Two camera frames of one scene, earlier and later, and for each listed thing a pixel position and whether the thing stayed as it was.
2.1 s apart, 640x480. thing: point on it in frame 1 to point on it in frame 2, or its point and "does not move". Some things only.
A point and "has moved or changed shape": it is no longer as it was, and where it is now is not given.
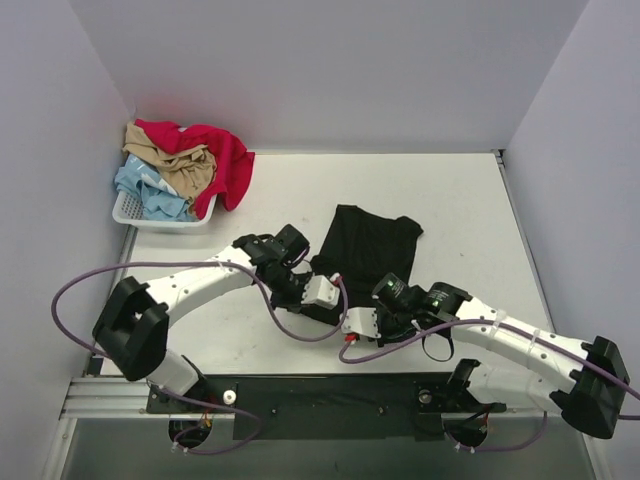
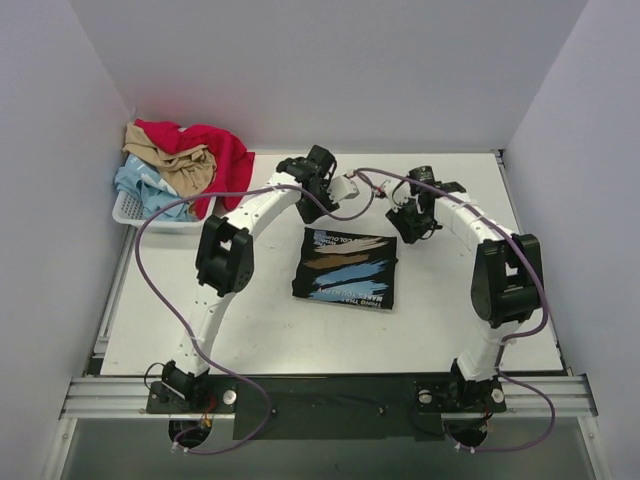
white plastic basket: x=128 y=210 does not move
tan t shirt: x=190 y=172 does not move
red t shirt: x=233 y=162 does not move
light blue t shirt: x=157 y=204 does not move
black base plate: x=325 y=406 does not move
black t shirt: x=362 y=247 has moved or changed shape
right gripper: x=386 y=329 to x=406 y=226
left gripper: x=298 y=302 to x=310 y=208
